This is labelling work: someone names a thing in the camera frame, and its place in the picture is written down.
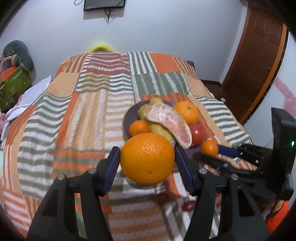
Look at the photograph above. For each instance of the dark purple plate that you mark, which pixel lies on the dark purple plate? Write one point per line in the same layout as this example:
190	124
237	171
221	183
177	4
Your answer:
129	115

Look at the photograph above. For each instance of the large orange with green stem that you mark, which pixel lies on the large orange with green stem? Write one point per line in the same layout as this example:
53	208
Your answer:
187	112

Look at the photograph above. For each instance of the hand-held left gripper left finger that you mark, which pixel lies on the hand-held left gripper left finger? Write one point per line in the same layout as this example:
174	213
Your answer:
111	166

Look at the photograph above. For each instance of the striped patchwork blanket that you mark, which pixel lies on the striped patchwork blanket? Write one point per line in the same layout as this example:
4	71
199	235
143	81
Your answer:
81	115

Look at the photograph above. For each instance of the white cloth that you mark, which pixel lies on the white cloth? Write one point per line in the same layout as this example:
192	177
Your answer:
30	92

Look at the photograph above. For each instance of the green storage box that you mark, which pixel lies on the green storage box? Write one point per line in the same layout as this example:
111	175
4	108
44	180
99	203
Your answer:
13	85

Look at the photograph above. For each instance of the grey plush toy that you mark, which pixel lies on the grey plush toy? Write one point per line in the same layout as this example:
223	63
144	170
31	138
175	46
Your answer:
18	53

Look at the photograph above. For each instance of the pink pomelo slice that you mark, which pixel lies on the pink pomelo slice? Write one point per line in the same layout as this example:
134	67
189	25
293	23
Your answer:
166	120

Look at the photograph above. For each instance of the white wardrobe door with hearts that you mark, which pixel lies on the white wardrobe door with hearts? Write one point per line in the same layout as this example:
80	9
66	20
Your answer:
284	76

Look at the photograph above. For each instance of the small black wall monitor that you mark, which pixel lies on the small black wall monitor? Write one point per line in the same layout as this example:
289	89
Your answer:
104	4

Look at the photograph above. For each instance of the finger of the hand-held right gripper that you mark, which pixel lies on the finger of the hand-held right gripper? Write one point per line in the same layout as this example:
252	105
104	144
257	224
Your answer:
212	162
227	150

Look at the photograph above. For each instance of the dark blue chair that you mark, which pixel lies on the dark blue chair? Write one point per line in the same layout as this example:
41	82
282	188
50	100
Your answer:
190	64

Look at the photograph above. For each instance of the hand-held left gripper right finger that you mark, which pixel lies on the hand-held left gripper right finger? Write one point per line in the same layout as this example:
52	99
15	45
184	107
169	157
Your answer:
183	169

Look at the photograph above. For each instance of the dark red jujube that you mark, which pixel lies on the dark red jujube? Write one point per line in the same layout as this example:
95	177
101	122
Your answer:
189	206

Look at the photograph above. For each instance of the red tomato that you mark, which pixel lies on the red tomato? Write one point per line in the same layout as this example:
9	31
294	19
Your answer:
198	134

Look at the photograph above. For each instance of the small tangerine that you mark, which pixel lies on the small tangerine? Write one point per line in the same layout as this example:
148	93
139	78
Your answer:
209	146
138	128

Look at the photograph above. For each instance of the brown wooden door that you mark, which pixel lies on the brown wooden door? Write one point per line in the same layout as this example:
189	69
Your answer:
254	58

